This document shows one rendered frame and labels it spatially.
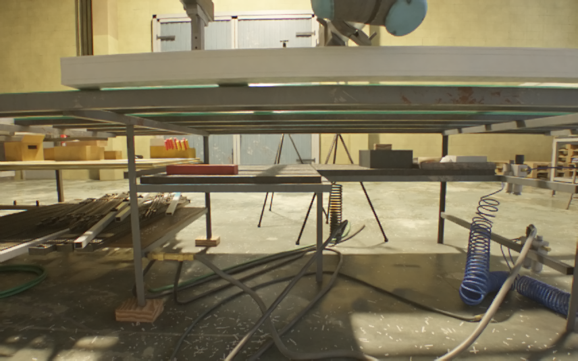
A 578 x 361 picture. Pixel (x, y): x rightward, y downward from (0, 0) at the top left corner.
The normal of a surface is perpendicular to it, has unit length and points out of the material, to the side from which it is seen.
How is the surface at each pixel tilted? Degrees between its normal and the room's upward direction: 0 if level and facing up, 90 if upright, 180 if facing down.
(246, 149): 90
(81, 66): 90
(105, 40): 90
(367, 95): 90
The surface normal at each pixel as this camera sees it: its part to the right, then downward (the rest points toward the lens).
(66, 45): -0.03, 0.10
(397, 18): 0.24, 0.83
